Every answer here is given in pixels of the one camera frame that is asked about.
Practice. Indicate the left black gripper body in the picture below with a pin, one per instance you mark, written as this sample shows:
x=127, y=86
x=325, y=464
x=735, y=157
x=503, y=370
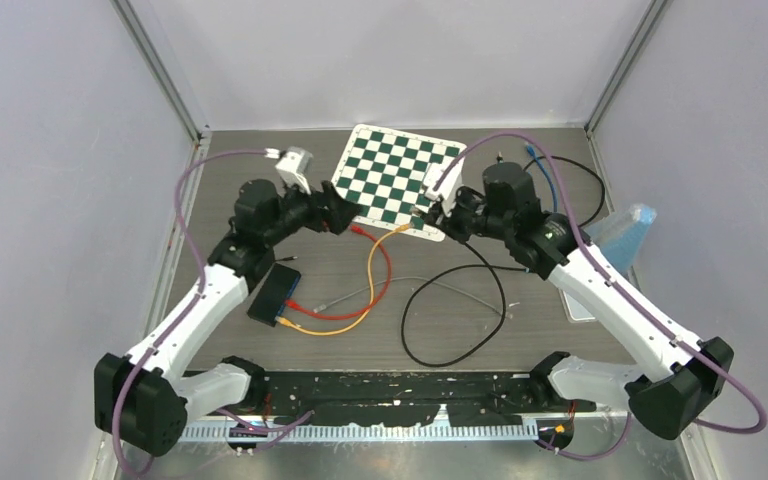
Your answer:
x=300, y=210

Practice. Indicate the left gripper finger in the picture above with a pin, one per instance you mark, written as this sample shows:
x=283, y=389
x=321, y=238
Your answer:
x=336, y=204
x=338, y=221

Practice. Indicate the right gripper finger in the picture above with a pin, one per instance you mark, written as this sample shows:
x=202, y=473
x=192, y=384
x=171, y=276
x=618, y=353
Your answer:
x=433, y=211
x=435, y=219

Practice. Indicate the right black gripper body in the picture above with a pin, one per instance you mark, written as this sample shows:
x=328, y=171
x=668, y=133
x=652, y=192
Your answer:
x=468, y=217

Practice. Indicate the black network switch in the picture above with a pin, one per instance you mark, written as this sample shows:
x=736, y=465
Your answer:
x=270, y=301

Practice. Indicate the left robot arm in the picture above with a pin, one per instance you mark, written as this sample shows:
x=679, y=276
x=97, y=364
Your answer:
x=144, y=397

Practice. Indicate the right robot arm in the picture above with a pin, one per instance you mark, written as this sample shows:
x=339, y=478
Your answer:
x=673, y=378

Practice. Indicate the green white chessboard mat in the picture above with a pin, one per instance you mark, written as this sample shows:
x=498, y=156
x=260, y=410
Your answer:
x=382, y=170

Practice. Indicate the white router box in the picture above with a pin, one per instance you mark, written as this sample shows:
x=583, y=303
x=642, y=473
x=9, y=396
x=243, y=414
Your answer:
x=576, y=312

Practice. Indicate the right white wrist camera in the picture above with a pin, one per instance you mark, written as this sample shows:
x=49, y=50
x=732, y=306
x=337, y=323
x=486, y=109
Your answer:
x=441, y=183

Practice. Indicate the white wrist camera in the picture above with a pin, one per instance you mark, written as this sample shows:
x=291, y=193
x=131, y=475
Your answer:
x=441, y=183
x=292, y=165

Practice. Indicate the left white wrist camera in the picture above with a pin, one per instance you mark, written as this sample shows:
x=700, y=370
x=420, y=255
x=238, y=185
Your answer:
x=292, y=165

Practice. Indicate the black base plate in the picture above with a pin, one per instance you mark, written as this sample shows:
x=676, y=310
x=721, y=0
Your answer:
x=405, y=399

